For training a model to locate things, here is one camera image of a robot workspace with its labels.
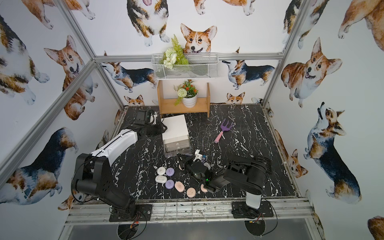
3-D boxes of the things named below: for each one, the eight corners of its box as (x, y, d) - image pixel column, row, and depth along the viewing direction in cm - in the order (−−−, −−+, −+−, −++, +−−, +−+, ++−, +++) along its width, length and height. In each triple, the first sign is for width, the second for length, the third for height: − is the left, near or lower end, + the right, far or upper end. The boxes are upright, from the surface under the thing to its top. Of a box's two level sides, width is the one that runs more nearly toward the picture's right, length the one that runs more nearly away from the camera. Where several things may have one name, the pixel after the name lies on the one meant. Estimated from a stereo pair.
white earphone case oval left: (155, 182, 85) (154, 181, 83) (156, 176, 87) (155, 175, 86) (166, 182, 85) (165, 181, 83) (167, 176, 87) (166, 175, 86)
